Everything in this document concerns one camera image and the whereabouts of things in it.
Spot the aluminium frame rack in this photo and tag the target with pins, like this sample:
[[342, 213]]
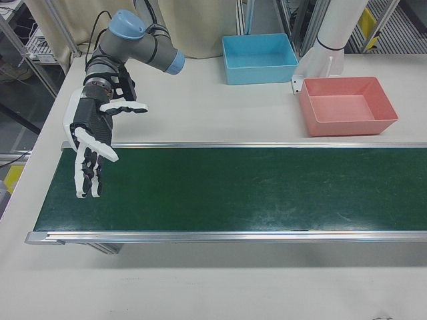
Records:
[[307, 33]]

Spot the green conveyor belt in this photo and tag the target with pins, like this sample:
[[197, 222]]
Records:
[[200, 237], [233, 190]]

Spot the light blue plastic box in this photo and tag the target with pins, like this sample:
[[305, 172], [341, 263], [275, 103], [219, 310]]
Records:
[[257, 56]]

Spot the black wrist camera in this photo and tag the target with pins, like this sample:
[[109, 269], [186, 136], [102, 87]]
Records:
[[126, 85]]

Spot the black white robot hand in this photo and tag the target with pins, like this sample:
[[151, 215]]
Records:
[[90, 116]]

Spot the yellow plastic item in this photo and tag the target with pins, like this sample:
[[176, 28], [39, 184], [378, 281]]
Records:
[[13, 176]]

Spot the white column stand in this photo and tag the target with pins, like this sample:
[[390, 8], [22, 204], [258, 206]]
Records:
[[337, 33]]

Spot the pink plastic box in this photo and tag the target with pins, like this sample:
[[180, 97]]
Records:
[[343, 110]]

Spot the beige shoe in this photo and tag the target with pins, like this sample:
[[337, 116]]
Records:
[[15, 73]]

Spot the yellow warning sign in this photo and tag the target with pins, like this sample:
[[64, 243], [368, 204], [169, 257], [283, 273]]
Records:
[[368, 20]]

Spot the beige curtain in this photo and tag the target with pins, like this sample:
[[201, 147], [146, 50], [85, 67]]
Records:
[[193, 26]]

